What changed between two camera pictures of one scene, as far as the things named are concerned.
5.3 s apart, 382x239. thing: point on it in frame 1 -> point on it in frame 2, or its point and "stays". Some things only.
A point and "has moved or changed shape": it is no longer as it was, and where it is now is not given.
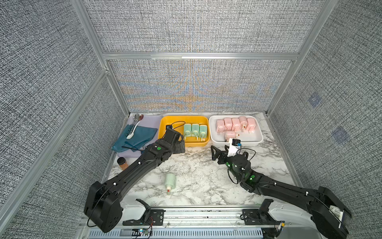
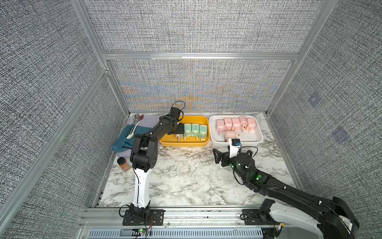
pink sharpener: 228,123 stays
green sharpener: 203,133 stays
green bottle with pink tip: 170,180 has moved or changed shape
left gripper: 178,148 -> 181,129
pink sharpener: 243,123 stays
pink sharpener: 236,124 stays
